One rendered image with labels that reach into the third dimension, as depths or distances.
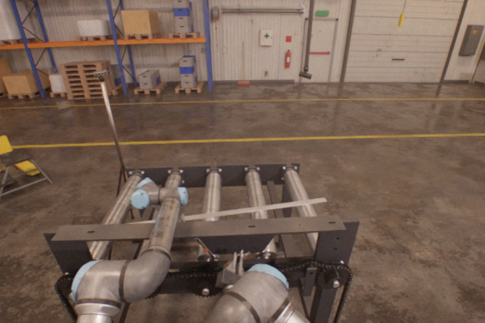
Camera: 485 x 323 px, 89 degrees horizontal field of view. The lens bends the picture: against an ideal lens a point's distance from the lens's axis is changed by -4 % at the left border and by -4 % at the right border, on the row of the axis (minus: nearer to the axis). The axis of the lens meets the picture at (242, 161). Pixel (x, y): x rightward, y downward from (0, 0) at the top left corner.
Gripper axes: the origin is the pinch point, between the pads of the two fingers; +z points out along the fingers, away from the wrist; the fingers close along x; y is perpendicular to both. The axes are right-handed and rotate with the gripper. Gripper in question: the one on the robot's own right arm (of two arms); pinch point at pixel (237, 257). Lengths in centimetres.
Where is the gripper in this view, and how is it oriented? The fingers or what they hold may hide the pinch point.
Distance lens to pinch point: 114.2
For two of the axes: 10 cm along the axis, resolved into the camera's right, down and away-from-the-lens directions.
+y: -5.6, 6.0, 5.7
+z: 0.9, -6.4, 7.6
